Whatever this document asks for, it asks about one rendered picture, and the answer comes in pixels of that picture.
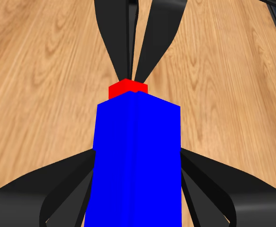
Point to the blue hollow socket block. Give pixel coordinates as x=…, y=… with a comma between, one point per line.
x=135, y=160

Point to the thin red peg bar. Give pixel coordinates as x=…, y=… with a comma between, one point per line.
x=122, y=88

